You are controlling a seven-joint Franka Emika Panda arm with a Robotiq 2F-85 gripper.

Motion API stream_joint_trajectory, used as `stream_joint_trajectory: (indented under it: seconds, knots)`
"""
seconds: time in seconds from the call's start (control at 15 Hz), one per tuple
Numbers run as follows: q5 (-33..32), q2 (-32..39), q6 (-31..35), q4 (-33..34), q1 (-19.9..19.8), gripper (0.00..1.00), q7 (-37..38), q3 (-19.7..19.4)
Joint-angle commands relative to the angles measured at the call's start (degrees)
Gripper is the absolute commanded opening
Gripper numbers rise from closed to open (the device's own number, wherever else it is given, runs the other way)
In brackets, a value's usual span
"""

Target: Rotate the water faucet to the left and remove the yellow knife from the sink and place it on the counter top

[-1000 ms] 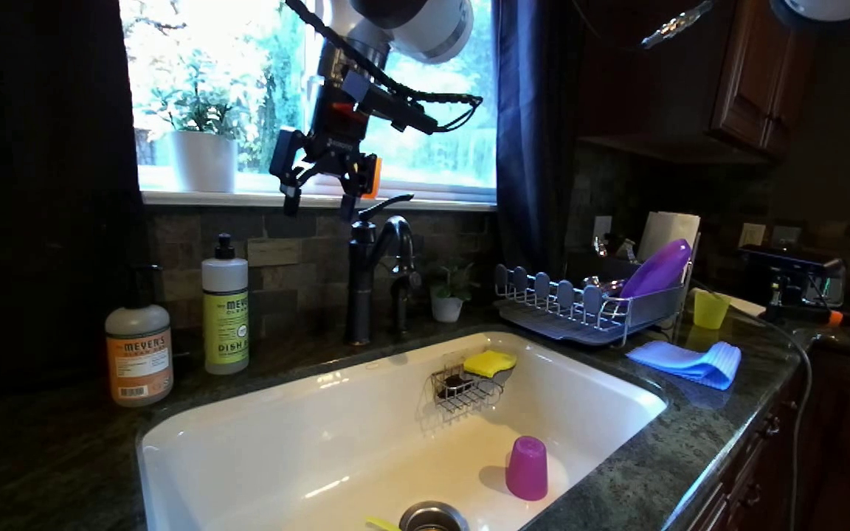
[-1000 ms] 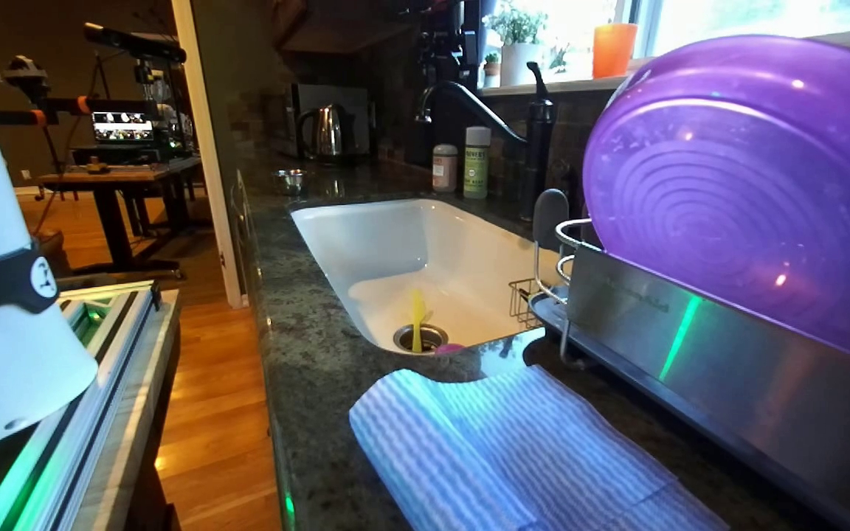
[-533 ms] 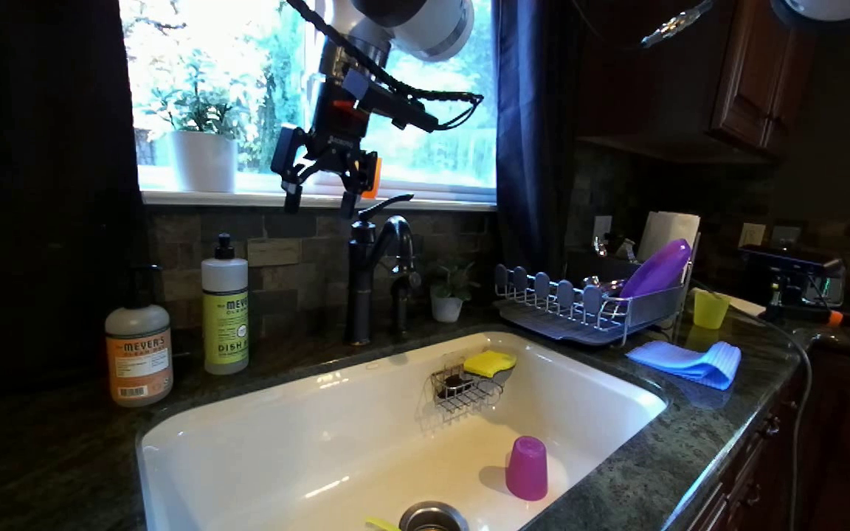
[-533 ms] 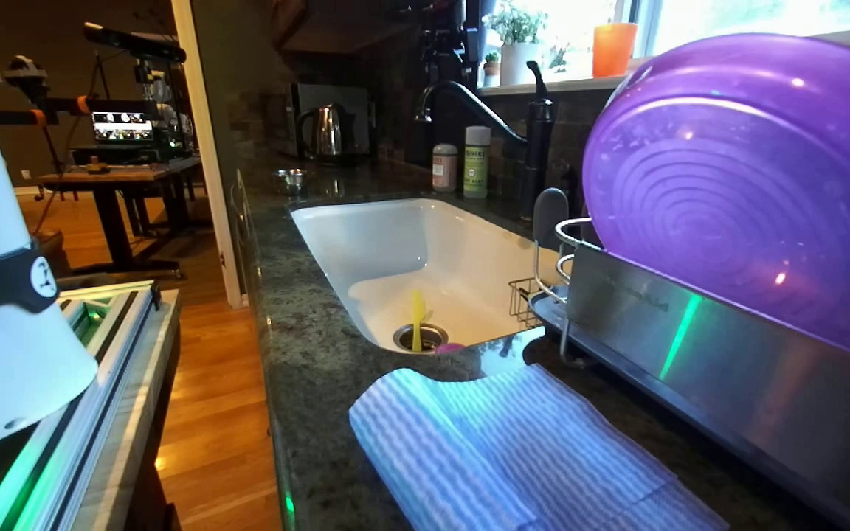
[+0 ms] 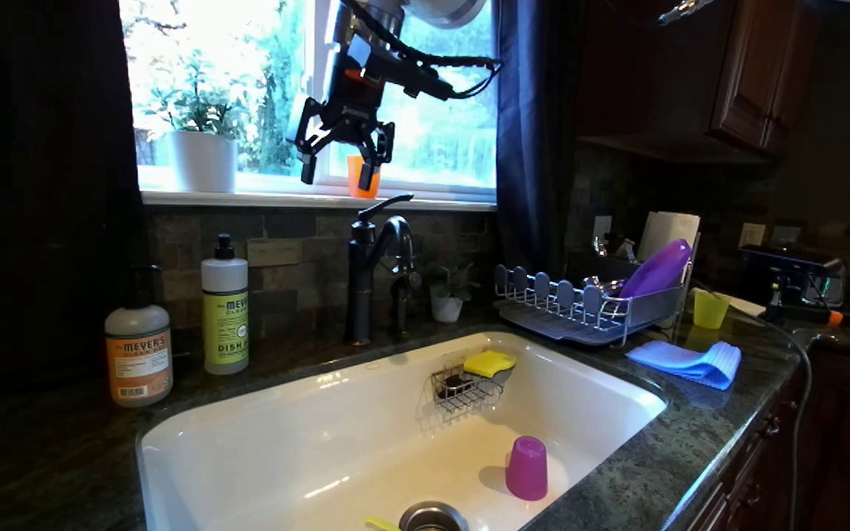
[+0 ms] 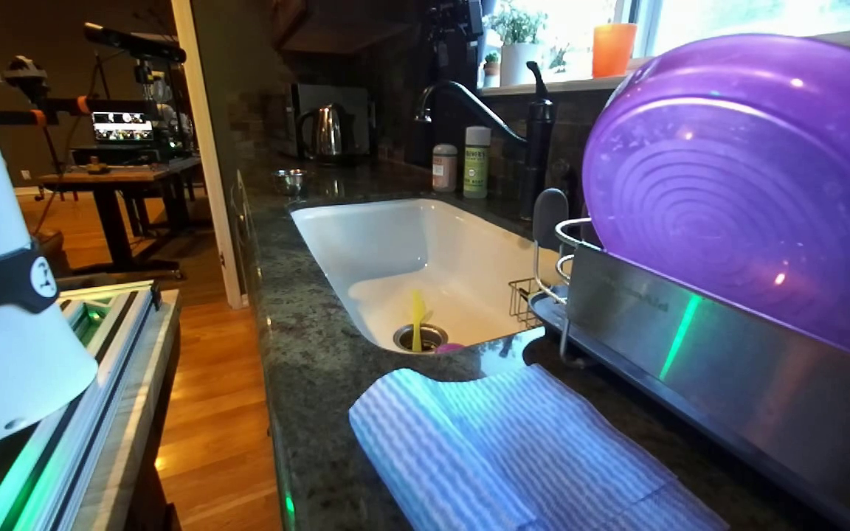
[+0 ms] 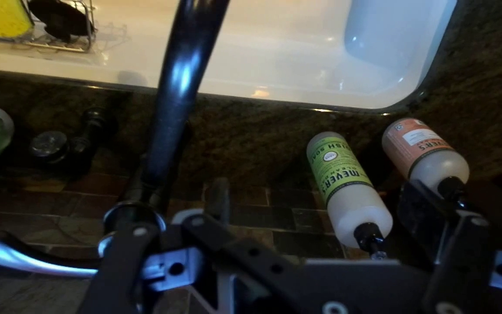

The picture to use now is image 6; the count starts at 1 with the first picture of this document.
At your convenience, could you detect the metal sink drain ring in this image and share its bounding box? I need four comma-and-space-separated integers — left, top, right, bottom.
391, 321, 452, 356

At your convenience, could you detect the orange plastic cup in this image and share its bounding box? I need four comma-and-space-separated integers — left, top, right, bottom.
590, 20, 641, 82

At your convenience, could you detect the white door frame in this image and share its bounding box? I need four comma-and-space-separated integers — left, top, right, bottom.
169, 0, 250, 311

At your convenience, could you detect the black stand with orange clamps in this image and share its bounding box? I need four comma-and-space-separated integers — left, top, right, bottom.
0, 53, 95, 181

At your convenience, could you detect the black camera on tripod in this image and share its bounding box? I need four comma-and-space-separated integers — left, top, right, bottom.
81, 17, 191, 113

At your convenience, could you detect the kitchen window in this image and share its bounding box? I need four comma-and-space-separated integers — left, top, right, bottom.
478, 0, 850, 95

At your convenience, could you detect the metal dish rack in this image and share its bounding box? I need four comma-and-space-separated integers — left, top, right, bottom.
526, 187, 850, 531

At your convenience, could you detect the dark wooden table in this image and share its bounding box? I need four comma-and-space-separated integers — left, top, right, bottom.
39, 156, 205, 271

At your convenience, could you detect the blue striped cloth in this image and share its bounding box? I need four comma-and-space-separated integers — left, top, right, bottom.
345, 364, 730, 531

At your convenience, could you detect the plant in white pot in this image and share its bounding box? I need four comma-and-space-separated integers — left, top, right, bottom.
482, 2, 548, 91

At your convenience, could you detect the green label soap bottle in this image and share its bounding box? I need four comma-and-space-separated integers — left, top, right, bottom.
460, 125, 497, 203

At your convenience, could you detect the open laptop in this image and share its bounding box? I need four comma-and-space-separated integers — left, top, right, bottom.
72, 100, 169, 168

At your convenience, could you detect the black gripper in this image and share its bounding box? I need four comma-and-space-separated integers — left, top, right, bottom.
427, 0, 491, 58

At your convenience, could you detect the purple plastic plate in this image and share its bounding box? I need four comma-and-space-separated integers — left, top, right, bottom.
578, 33, 850, 374

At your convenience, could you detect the metal robot mounting stand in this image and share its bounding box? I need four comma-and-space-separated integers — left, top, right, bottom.
0, 278, 184, 531

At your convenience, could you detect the orange label soap bottle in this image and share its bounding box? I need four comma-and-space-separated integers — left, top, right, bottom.
427, 143, 460, 196

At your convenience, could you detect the yellow plastic knife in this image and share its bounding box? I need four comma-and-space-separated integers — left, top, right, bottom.
401, 286, 438, 355

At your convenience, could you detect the dark metal water faucet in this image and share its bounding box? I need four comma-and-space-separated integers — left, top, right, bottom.
414, 58, 559, 222

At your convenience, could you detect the white sink basin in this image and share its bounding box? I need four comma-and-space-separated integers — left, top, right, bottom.
286, 196, 568, 361

